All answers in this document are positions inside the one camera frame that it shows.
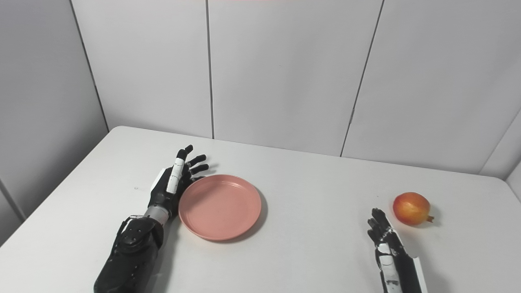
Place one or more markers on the pink round plate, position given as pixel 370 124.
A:
pixel 220 207

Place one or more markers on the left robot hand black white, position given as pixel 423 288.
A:
pixel 175 183

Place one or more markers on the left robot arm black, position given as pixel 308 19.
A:
pixel 132 252

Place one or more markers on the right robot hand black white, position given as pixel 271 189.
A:
pixel 392 256

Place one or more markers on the red yellow pomegranate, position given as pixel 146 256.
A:
pixel 411 208

